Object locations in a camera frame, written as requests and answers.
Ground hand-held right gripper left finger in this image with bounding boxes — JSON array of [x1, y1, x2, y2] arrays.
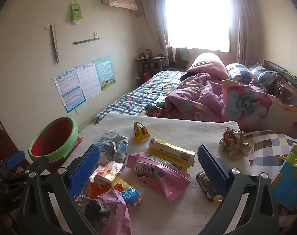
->
[[17, 143, 101, 235]]

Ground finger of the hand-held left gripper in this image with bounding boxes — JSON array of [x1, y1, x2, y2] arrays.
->
[[2, 150, 26, 174], [21, 155, 50, 177]]

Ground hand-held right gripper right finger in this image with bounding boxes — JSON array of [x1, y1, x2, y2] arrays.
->
[[197, 144, 280, 235]]

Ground orange snack wrapper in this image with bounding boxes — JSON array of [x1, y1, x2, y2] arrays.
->
[[86, 176, 126, 199]]

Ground red bin with green rim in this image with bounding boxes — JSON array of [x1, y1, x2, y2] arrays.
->
[[28, 117, 83, 163]]

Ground printed paper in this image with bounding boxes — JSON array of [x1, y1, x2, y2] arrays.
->
[[219, 127, 253, 157]]

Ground pink plastic packaging bag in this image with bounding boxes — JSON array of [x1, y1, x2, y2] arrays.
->
[[126, 152, 191, 202]]

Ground yellow cardboard box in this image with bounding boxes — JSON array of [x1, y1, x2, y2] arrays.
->
[[148, 137, 196, 171]]

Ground yellow snack wrapper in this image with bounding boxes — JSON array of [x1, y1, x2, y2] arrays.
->
[[133, 121, 151, 143]]

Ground small dark foil packet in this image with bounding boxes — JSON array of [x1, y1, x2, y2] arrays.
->
[[196, 171, 224, 203]]

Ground fruit print wrapper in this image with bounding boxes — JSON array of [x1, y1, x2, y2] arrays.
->
[[90, 161, 124, 184]]

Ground blue white milk carton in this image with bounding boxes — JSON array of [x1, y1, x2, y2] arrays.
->
[[96, 130, 121, 157]]

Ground silver foil wrapper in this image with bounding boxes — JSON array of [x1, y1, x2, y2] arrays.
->
[[74, 194, 112, 228]]

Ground crumpled blue white wrapper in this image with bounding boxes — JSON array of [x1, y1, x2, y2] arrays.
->
[[112, 137, 129, 163]]

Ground blue patterned wrapper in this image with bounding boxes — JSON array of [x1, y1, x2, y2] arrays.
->
[[119, 187, 141, 207]]

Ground small pink wrapper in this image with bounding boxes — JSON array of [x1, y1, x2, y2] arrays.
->
[[97, 190, 132, 235]]

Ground checkered pillow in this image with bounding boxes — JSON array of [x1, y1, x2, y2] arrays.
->
[[244, 130, 297, 177]]

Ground purple pink quilt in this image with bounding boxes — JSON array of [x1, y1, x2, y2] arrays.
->
[[221, 80, 297, 140]]

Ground blue plastic toy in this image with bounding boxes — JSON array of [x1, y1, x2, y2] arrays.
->
[[271, 143, 297, 211]]

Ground dark green plush toy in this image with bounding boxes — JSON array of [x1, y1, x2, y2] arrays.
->
[[146, 102, 167, 117]]

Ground blue plaid cartoon bed sheet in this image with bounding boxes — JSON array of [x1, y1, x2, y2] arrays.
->
[[93, 70, 188, 125]]

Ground blue plaid pillow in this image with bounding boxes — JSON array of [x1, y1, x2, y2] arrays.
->
[[249, 63, 277, 87], [225, 63, 255, 84]]

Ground pink rolled blanket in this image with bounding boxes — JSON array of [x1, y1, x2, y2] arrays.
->
[[186, 52, 230, 81]]

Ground wooden bed headboard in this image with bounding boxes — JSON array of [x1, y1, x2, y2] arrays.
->
[[263, 60, 297, 108]]

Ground dark hanging clothes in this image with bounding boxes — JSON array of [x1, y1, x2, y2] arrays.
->
[[168, 46, 190, 66]]

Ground grey side table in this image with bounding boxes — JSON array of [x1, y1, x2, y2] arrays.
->
[[134, 56, 166, 81]]

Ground clutter of small containers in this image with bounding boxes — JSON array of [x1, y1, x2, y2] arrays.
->
[[139, 48, 154, 59]]

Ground pale pink curtain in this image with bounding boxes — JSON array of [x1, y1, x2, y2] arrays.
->
[[233, 0, 255, 66], [140, 0, 170, 66]]

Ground bright window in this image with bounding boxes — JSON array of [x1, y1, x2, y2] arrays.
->
[[164, 0, 233, 53]]

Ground blue wall poster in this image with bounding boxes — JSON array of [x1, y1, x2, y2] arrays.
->
[[52, 67, 86, 113]]

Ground white wall poster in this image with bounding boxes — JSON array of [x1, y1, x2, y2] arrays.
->
[[76, 61, 102, 100]]

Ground teal wall poster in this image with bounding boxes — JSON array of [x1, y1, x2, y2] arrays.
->
[[94, 56, 117, 91]]

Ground wall bracket with dark strap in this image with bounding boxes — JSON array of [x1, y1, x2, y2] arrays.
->
[[46, 21, 59, 64]]

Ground dark wall rail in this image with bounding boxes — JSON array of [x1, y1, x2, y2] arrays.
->
[[73, 32, 100, 46]]

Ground green wall tissue box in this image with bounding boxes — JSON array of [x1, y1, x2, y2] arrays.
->
[[70, 1, 84, 25]]

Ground covered wall air conditioner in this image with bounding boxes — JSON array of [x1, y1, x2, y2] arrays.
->
[[101, 0, 139, 13]]

